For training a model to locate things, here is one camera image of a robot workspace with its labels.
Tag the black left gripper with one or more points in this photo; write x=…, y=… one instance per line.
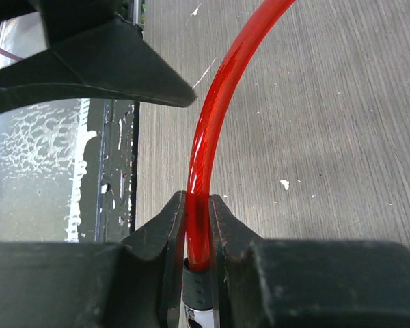
x=91, y=55

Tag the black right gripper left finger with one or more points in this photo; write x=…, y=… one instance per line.
x=133, y=283

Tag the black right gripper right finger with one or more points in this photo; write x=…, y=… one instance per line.
x=260, y=282

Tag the red cable lock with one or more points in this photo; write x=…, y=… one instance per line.
x=196, y=290

